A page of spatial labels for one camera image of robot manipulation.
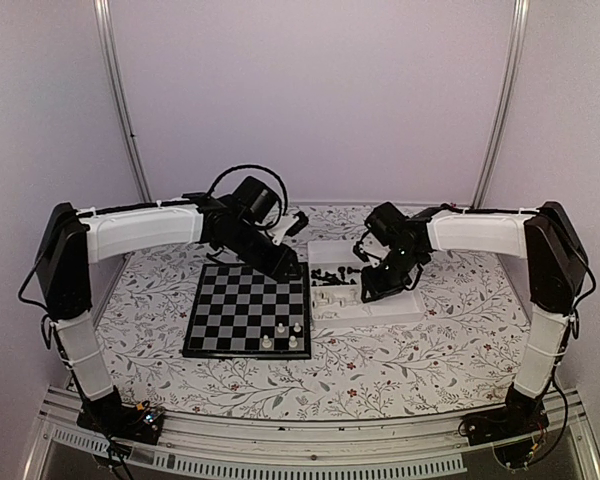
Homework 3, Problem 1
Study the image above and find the metal frame post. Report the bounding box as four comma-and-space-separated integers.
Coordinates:
471, 0, 530, 208
93, 0, 153, 202

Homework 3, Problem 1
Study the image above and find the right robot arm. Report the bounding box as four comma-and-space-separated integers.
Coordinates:
352, 201, 597, 436

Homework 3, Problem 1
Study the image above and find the left metal frame post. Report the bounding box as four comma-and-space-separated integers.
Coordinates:
93, 0, 153, 202

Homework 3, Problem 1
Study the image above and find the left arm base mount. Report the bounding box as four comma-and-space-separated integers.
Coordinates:
77, 390, 166, 445

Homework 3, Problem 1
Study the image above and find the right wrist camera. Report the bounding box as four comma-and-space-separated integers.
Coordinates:
353, 232, 384, 265

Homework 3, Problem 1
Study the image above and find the aluminium front rail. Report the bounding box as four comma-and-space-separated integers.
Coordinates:
23, 388, 600, 479

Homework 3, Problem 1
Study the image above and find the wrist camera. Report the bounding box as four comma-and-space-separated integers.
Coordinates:
353, 232, 384, 265
267, 210, 309, 245

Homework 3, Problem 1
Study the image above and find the right metal frame post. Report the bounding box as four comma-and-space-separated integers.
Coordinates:
471, 0, 530, 208

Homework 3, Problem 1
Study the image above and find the black chess pieces pile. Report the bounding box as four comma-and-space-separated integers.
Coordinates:
309, 266, 361, 286

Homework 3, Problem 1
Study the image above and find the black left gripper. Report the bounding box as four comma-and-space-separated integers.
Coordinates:
222, 220, 304, 283

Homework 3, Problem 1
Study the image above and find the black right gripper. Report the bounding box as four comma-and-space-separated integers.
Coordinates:
360, 246, 424, 303

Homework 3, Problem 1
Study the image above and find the black grey chessboard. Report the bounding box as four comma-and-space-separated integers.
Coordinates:
182, 262, 312, 360

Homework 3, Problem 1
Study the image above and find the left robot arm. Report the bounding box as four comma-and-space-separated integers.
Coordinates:
17, 164, 308, 434

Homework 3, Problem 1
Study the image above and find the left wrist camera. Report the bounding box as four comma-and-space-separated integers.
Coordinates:
267, 210, 309, 245

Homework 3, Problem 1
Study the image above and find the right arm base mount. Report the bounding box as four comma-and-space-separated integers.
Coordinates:
457, 404, 549, 470

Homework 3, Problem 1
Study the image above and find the white chess pieces pile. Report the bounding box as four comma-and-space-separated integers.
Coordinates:
311, 286, 372, 320

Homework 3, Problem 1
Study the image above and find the floral table mat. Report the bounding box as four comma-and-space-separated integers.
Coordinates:
79, 202, 551, 419

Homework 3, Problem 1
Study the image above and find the white plastic tray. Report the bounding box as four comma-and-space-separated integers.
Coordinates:
307, 240, 425, 328

